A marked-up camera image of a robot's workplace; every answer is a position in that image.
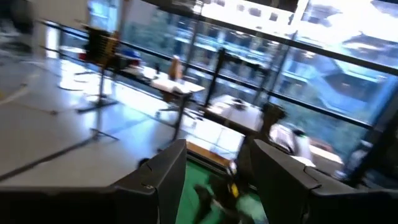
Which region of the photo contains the brown slatted chair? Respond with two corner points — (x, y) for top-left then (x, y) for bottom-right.
(76, 26), (121, 114)

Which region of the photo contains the brown bottle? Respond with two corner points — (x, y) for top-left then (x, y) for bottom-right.
(169, 55), (183, 81)

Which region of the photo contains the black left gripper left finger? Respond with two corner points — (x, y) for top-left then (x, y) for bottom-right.
(0, 139), (188, 224)

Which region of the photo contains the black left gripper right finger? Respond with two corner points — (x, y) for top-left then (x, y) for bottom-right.
(249, 139), (398, 224)

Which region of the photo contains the small blue object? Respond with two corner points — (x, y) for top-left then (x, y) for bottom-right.
(119, 49), (142, 62)

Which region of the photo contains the white table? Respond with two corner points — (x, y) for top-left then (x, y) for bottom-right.
(203, 94), (266, 134)
(119, 63), (206, 141)

